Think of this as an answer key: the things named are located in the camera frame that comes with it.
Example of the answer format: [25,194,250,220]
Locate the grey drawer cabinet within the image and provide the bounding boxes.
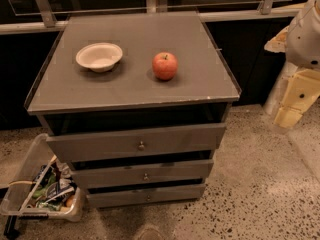
[26,12,240,197]

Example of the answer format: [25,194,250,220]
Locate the red apple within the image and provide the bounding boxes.
[152,52,178,81]

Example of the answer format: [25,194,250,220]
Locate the clear plastic bin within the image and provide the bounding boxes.
[1,134,84,222]

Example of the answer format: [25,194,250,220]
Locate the grey drawer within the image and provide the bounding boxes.
[87,184,206,208]
[72,159,213,189]
[47,123,226,162]

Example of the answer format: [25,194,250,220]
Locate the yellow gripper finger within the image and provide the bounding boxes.
[274,69,320,128]
[264,27,288,53]

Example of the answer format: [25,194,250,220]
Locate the snack packets in bin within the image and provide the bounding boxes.
[26,162,77,212]

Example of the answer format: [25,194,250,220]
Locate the white paper bowl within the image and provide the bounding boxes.
[76,43,123,73]

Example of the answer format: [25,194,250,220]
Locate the white diagonal pole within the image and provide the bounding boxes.
[263,62,297,116]

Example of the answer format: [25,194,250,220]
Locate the grey middle drawer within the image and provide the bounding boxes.
[72,159,213,189]

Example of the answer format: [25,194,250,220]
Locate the grey top drawer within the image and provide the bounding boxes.
[47,123,226,162]

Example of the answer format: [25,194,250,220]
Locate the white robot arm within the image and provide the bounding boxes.
[264,0,320,128]

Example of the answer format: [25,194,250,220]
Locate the metal railing with glass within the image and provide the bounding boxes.
[0,0,307,35]

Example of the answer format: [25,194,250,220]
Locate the grey bottom drawer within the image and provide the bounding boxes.
[87,184,206,208]

